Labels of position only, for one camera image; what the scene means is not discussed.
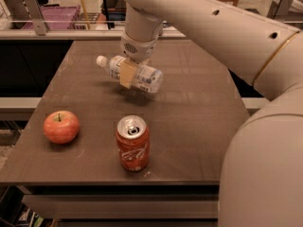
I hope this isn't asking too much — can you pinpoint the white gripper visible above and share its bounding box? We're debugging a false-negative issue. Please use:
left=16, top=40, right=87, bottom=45
left=119, top=31, right=157, bottom=89

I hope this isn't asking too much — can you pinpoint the clear plastic water bottle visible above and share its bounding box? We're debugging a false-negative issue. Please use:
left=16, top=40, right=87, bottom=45
left=97, top=56, right=163, bottom=94

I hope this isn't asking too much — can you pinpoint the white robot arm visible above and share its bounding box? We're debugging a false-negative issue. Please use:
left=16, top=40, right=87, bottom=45
left=124, top=0, right=303, bottom=227

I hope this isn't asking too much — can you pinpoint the red soda can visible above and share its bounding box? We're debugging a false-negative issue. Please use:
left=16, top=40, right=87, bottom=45
left=116, top=115, right=150, bottom=171

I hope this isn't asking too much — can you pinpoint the red apple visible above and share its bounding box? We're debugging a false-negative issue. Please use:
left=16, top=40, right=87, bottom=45
left=44, top=111, right=80, bottom=144

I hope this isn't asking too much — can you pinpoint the purple plastic crate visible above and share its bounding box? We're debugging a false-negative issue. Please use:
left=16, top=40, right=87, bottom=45
left=22, top=5, right=81, bottom=31

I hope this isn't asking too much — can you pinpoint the drawer under table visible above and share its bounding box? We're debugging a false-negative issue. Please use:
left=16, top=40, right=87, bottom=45
left=23, top=195, right=219, bottom=219

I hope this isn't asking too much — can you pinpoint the yellow broom handle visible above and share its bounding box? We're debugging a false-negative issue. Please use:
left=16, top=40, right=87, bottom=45
left=80, top=0, right=91, bottom=30

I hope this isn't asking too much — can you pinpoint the left metal railing bracket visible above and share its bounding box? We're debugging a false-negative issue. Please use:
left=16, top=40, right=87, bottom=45
left=24, top=0, right=48, bottom=36

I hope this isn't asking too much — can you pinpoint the metal railing bracket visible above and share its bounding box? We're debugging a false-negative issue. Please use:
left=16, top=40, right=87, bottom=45
left=267, top=0, right=303, bottom=22
left=24, top=0, right=48, bottom=36

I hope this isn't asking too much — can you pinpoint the right metal railing bracket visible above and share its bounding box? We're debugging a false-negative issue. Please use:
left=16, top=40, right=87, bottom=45
left=267, top=0, right=303, bottom=22

